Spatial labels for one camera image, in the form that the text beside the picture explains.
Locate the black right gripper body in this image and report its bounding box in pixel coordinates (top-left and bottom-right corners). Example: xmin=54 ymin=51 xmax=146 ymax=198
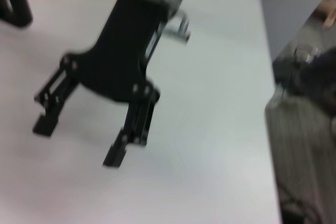
xmin=60 ymin=0 xmax=161 ymax=104

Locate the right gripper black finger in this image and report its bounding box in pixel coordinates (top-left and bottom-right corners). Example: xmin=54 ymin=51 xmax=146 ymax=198
xmin=102 ymin=101 xmax=157 ymax=168
xmin=33 ymin=67 xmax=81 ymax=138

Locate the right gripper silver elbow plug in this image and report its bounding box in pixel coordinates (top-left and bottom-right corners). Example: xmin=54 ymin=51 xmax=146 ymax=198
xmin=164 ymin=10 xmax=192 ymax=44

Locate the grey black background equipment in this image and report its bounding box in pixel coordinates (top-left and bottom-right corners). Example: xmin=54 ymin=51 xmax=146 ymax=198
xmin=265 ymin=0 xmax=336 ymax=224

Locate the glass teapot with black handle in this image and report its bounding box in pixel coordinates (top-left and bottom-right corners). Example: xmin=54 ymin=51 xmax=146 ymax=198
xmin=0 ymin=0 xmax=34 ymax=28

